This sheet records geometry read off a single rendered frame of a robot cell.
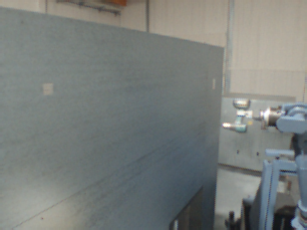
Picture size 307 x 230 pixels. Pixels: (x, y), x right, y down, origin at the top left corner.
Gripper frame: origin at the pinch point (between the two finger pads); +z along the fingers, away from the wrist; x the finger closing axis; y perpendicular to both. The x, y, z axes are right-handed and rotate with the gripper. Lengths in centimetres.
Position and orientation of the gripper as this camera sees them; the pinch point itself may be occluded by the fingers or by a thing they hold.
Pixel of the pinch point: (240, 114)
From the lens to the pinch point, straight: 183.9
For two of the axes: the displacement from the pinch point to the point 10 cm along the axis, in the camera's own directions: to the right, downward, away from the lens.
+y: 1.9, -9.8, 1.1
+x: -4.8, -1.9, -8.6
